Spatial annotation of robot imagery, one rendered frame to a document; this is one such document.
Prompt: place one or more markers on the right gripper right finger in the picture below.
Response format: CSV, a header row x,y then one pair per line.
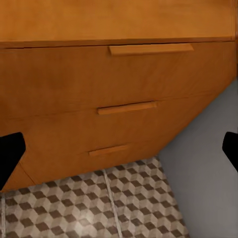
x,y
230,148

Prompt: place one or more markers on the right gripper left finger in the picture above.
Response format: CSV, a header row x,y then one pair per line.
x,y
12,148

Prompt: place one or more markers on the cabinet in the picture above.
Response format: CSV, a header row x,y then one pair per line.
x,y
93,84

